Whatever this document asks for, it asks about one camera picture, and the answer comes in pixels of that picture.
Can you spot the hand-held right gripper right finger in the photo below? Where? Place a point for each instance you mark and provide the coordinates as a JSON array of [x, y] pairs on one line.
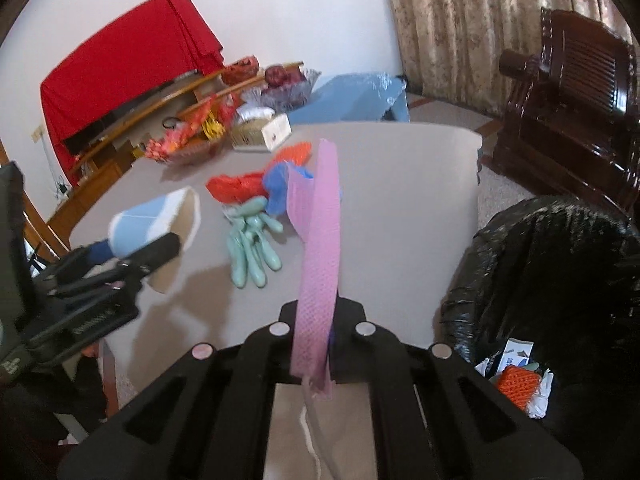
[[350, 350]]

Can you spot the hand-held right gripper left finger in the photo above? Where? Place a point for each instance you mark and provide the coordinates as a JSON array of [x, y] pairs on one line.
[[272, 355]]

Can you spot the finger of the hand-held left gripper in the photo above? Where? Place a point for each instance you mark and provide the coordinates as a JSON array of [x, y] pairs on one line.
[[97, 252], [152, 255]]

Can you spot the pink face mask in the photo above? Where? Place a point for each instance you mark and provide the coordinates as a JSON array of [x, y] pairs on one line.
[[315, 260]]

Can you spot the white printed packet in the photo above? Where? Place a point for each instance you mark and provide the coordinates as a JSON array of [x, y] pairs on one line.
[[510, 355]]

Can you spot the orange mesh net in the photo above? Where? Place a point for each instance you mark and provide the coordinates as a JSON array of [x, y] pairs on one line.
[[517, 382], [295, 152]]

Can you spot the bin with black liner bag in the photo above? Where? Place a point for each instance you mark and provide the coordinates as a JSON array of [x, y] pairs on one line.
[[525, 260]]

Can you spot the wooden television cabinet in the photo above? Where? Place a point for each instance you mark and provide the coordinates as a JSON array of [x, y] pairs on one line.
[[90, 190]]

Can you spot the green rubber glove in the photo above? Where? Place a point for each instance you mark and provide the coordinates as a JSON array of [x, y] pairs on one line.
[[250, 250]]

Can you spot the wicker snack basket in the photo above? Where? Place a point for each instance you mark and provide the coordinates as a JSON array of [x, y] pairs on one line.
[[192, 153]]

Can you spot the black scissors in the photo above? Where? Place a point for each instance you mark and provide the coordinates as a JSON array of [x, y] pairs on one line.
[[171, 122]]

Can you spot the blue plastic bag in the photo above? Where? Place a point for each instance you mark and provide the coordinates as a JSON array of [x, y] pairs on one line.
[[277, 185]]

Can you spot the white tissue box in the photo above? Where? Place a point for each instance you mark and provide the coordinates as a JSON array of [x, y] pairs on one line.
[[275, 132]]

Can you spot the red woven basket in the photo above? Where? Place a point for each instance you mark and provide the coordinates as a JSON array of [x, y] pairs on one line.
[[240, 71]]

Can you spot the glass fruit bowl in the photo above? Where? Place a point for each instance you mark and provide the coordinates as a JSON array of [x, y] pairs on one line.
[[290, 97]]

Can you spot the red cloth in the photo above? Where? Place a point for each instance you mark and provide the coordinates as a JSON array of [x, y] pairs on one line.
[[125, 45]]

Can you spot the red apple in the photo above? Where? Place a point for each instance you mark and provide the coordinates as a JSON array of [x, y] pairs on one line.
[[296, 74], [276, 76]]

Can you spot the blue embroidered tablecloth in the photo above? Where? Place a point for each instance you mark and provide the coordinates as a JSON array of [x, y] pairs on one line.
[[345, 100]]

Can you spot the dark wooden armchair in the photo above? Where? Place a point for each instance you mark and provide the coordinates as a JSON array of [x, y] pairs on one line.
[[575, 110]]

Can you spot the beige patterned curtain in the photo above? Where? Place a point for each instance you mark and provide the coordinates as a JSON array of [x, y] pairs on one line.
[[450, 20]]

